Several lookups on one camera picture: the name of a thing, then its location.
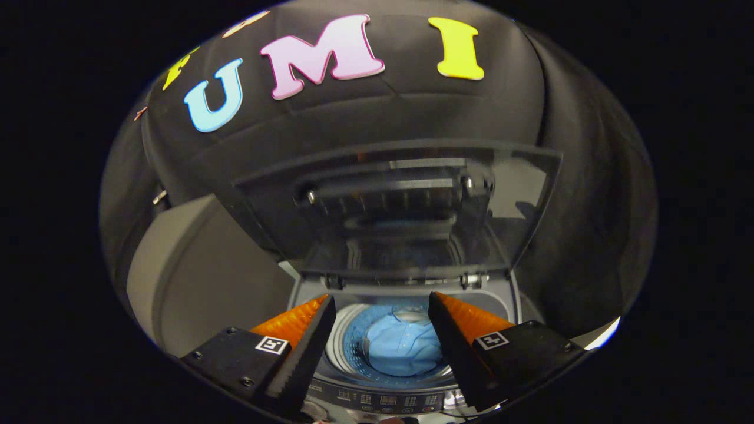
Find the grey box stand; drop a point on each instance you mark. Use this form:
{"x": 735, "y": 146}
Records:
{"x": 206, "y": 277}

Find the light blue polo shirt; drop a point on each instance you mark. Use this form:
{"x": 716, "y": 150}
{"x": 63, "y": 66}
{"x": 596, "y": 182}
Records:
{"x": 403, "y": 347}

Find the grey washing machine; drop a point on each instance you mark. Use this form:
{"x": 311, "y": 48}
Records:
{"x": 383, "y": 403}

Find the dark glass washing machine lid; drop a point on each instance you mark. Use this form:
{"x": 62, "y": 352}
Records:
{"x": 400, "y": 206}

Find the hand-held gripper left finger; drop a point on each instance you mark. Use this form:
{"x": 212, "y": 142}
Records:
{"x": 306, "y": 353}

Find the pink clip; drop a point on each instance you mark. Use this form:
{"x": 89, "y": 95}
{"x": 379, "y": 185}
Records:
{"x": 140, "y": 112}

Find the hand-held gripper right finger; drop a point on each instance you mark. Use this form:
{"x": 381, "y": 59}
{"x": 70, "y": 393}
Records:
{"x": 455, "y": 353}

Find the silver clip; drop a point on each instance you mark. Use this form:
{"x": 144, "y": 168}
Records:
{"x": 159, "y": 196}

